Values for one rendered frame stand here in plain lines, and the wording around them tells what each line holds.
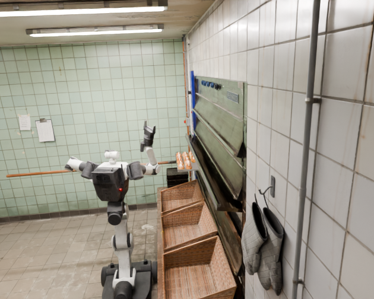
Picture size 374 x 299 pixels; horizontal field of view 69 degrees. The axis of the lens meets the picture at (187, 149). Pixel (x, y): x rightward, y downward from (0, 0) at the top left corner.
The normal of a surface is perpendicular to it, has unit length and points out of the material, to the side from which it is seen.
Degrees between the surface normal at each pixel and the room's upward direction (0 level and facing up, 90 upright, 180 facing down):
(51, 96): 90
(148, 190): 90
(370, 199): 90
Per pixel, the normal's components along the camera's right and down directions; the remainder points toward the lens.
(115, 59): 0.11, 0.28
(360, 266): -0.99, 0.08
